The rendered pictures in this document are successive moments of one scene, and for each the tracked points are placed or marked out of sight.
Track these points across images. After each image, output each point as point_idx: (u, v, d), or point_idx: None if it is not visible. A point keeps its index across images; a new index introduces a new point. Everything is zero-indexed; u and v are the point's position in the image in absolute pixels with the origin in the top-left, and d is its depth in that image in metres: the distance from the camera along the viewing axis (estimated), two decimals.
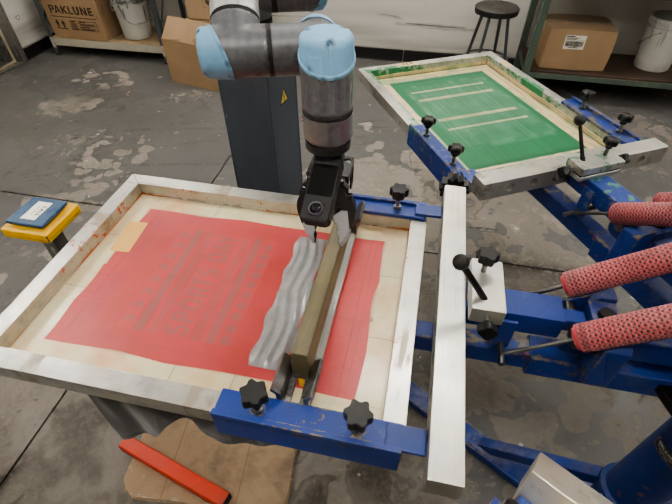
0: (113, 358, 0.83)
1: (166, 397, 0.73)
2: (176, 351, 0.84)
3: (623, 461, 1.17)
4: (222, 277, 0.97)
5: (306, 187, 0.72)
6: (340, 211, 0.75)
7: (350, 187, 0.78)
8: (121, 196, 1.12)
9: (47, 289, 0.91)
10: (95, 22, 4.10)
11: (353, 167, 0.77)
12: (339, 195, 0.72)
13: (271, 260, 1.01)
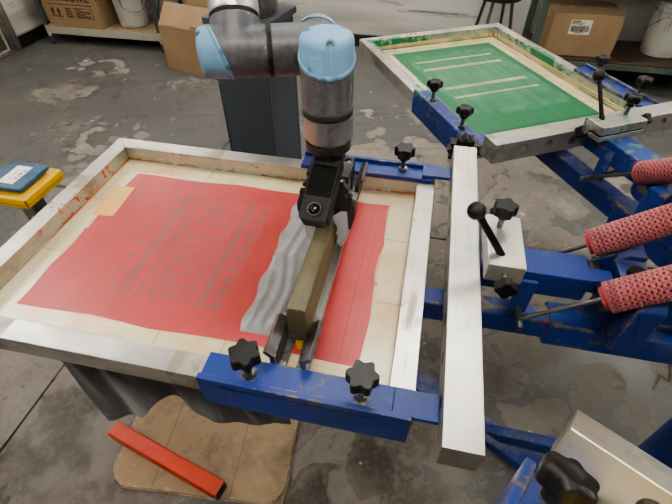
0: (92, 323, 0.75)
1: (148, 361, 0.66)
2: (161, 316, 0.76)
3: (644, 444, 1.09)
4: (213, 241, 0.90)
5: (306, 187, 0.72)
6: (340, 212, 0.75)
7: (351, 187, 0.78)
8: (106, 160, 1.04)
9: (22, 251, 0.84)
10: (91, 9, 4.02)
11: (354, 167, 0.77)
12: (339, 196, 0.72)
13: (266, 224, 0.93)
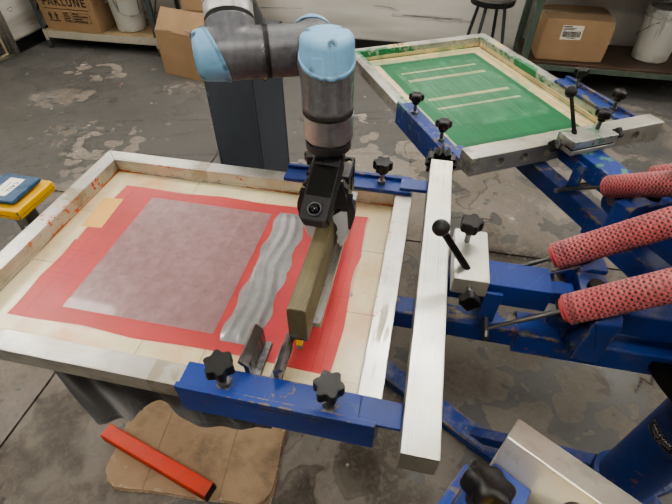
0: (78, 333, 0.79)
1: (130, 370, 0.69)
2: (144, 326, 0.80)
3: (617, 447, 1.13)
4: None
5: (306, 187, 0.72)
6: (340, 212, 0.75)
7: (351, 187, 0.78)
8: (96, 172, 1.08)
9: (13, 263, 0.87)
10: (88, 14, 4.06)
11: (354, 167, 0.77)
12: (339, 196, 0.72)
13: (249, 236, 0.97)
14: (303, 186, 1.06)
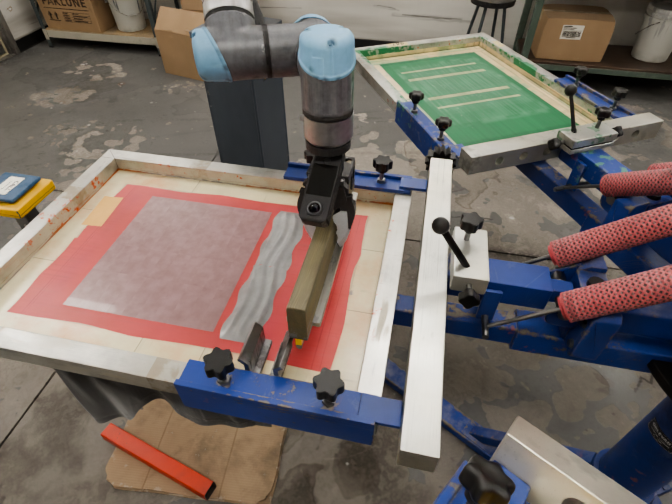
0: (78, 331, 0.79)
1: (129, 368, 0.69)
2: (144, 324, 0.80)
3: (617, 446, 1.13)
4: None
5: (306, 187, 0.72)
6: (340, 211, 0.75)
7: (351, 187, 0.78)
8: (96, 171, 1.08)
9: (13, 261, 0.87)
10: (88, 13, 4.06)
11: (354, 167, 0.77)
12: (339, 195, 0.72)
13: (249, 234, 0.97)
14: (303, 185, 1.06)
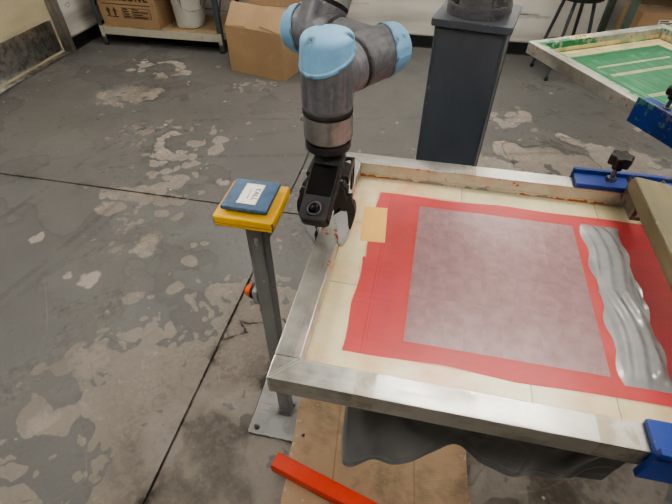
0: (446, 376, 0.64)
1: (572, 430, 0.55)
2: (520, 366, 0.65)
3: None
4: None
5: (306, 187, 0.72)
6: (340, 211, 0.75)
7: (350, 187, 0.78)
8: None
9: (323, 287, 0.73)
10: (149, 9, 3.91)
11: (354, 167, 0.77)
12: (339, 195, 0.72)
13: (564, 252, 0.83)
14: (597, 193, 0.91)
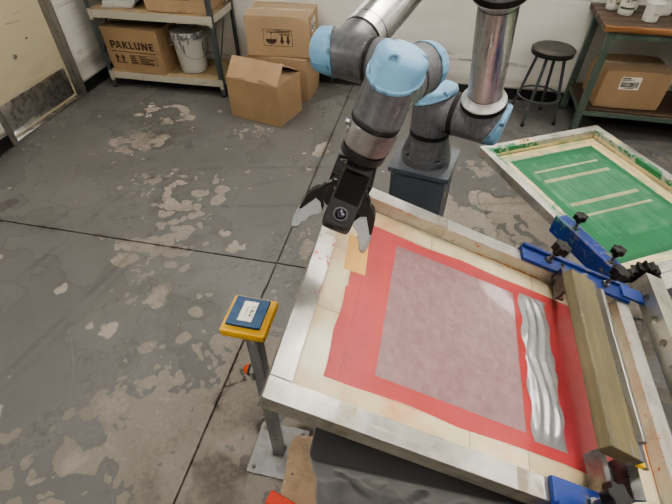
0: (407, 414, 0.75)
1: (500, 477, 0.70)
2: (463, 414, 0.79)
3: None
4: None
5: (328, 188, 0.72)
6: (359, 217, 0.75)
7: None
8: None
9: (313, 312, 0.79)
10: (156, 57, 4.22)
11: None
12: None
13: (505, 316, 0.99)
14: (535, 269, 1.09)
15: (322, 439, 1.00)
